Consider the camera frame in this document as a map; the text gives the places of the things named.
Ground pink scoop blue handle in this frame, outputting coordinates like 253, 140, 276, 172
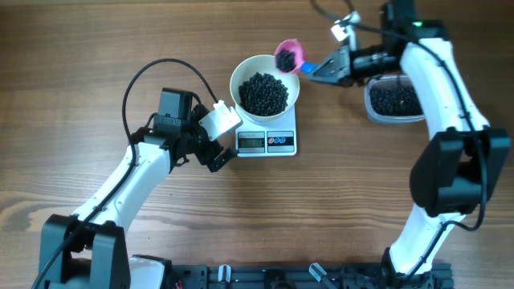
274, 39, 316, 74

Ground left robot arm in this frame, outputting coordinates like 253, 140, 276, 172
33, 88, 242, 288

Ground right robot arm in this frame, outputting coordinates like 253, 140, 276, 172
308, 1, 511, 288

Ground white digital kitchen scale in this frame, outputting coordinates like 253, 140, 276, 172
235, 107, 297, 157

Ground black beans in scoop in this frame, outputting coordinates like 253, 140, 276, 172
275, 50, 296, 72

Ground black beans in bowl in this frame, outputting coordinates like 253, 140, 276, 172
239, 72, 288, 116

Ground white bowl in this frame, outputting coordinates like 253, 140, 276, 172
230, 55, 300, 124

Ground black beans in container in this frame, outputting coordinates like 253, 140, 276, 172
369, 86, 422, 116

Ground clear plastic bean container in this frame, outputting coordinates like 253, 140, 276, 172
365, 75, 425, 124

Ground left black camera cable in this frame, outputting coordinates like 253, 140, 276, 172
31, 58, 220, 289

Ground black camera cable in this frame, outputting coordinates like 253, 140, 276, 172
31, 58, 220, 289
311, 0, 489, 282

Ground right black camera cable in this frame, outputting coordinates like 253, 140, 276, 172
311, 0, 489, 282

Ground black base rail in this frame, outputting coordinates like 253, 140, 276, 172
132, 263, 455, 289

